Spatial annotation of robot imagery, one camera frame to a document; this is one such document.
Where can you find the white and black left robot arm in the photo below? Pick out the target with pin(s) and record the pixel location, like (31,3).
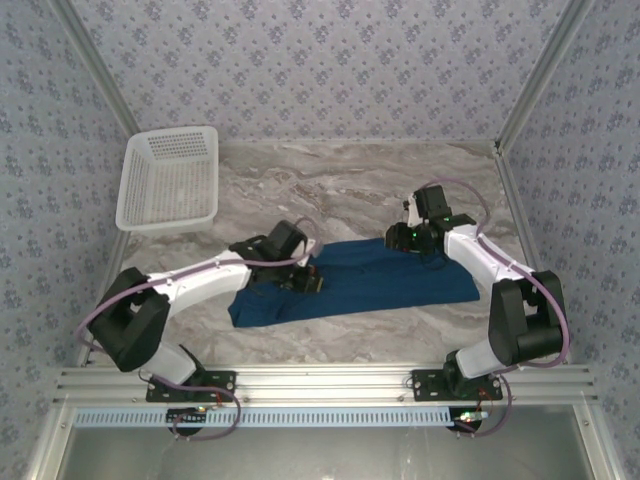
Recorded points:
(200,280)

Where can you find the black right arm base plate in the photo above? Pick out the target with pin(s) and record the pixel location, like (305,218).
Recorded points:
(425,385)

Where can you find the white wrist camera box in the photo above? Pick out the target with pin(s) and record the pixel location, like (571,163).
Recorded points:
(307,252)
(414,215)

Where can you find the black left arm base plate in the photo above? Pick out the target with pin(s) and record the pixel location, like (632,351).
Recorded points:
(220,382)

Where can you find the aluminium frame post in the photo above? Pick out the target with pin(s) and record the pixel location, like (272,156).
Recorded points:
(545,70)
(95,65)

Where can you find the white perforated plastic basket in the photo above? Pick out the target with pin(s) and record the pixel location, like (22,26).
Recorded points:
(170,185)

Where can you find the blue t-shirt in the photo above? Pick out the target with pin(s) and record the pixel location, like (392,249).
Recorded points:
(380,290)

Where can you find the aluminium frame leg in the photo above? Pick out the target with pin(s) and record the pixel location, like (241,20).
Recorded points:
(602,450)
(47,450)

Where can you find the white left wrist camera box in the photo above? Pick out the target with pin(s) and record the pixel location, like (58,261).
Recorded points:
(307,252)

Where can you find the aluminium mounting rail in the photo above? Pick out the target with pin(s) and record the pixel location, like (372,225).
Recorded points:
(320,385)

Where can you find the grey metal panel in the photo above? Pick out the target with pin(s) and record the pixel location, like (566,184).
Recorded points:
(320,455)

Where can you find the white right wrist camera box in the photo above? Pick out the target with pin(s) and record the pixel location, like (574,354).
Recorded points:
(414,215)

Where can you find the small black controller board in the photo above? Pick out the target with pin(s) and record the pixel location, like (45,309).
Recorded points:
(467,422)
(186,419)

